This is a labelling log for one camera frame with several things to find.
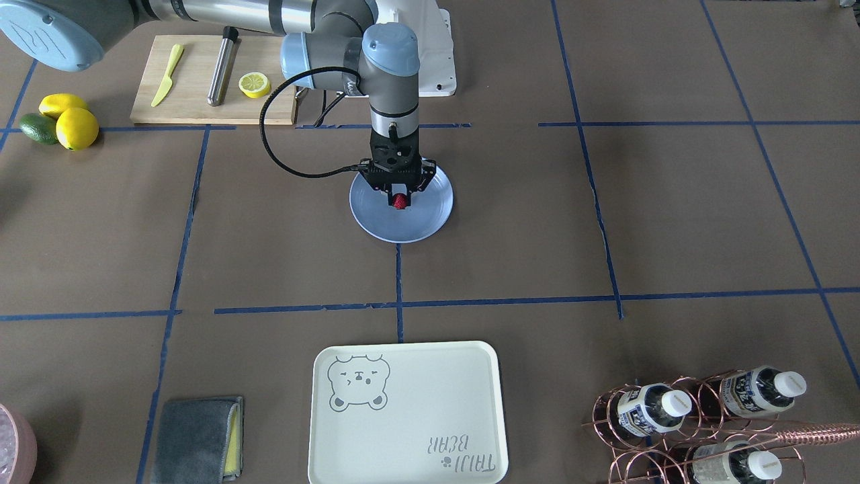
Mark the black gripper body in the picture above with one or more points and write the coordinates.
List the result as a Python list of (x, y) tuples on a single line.
[(426, 177)]

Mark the red strawberry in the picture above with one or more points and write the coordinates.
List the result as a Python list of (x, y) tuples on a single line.
[(400, 201)]

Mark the light blue round plate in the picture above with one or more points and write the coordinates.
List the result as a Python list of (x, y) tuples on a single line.
[(428, 212)]

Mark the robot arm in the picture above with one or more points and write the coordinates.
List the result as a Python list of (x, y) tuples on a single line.
[(330, 45)]

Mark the lemon half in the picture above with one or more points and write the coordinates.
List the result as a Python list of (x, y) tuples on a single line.
[(255, 85)]

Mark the cream bear tray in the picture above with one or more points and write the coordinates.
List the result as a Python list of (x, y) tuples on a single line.
[(408, 413)]

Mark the wooden cutting board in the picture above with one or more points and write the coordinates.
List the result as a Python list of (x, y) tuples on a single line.
[(186, 103)]

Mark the yellow plastic knife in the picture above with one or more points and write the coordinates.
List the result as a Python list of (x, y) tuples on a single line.
[(167, 81)]

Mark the grey folded cloth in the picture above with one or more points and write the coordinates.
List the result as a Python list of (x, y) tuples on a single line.
[(200, 440)]

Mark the large yellow lemon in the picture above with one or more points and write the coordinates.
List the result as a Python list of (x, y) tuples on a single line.
[(76, 129)]

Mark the tea bottle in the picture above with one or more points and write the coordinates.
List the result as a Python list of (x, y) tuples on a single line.
[(732, 462), (761, 392), (649, 410)]

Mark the small yellow lemon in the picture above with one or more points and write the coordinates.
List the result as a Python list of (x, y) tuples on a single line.
[(56, 104)]

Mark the green lime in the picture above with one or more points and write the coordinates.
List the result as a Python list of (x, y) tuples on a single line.
[(39, 128)]

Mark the back tea bottle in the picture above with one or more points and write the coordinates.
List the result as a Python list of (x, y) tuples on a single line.
[(761, 392)]

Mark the pink bowl with ice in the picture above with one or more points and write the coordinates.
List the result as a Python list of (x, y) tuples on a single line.
[(19, 447)]

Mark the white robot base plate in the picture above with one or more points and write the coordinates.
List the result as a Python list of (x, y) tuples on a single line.
[(432, 25)]

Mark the silver handled knife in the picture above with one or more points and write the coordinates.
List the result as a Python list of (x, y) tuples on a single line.
[(223, 66)]

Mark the copper wire bottle rack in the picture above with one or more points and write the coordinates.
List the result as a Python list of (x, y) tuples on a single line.
[(665, 457)]

